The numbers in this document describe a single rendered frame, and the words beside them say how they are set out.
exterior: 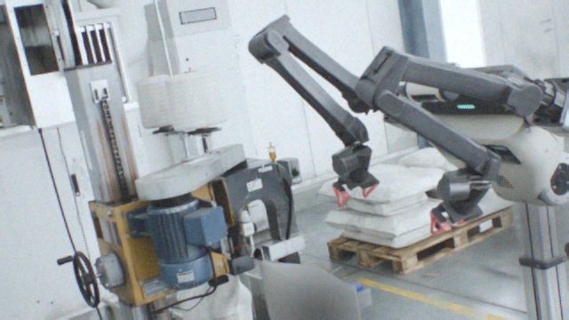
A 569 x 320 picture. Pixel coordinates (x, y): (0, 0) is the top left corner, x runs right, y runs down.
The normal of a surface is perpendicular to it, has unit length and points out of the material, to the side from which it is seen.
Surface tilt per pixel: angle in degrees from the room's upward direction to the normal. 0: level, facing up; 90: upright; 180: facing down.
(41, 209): 90
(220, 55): 90
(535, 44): 90
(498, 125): 40
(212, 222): 90
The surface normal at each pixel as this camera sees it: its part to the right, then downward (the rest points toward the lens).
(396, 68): 0.39, 0.42
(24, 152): 0.57, 0.07
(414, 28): -0.81, 0.25
